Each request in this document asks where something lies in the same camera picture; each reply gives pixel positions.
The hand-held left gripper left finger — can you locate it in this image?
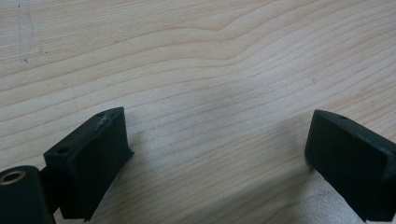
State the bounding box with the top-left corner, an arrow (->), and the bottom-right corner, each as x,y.
43,106 -> 135,222

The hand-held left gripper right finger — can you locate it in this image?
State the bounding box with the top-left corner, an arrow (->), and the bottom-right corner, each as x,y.
304,108 -> 396,223

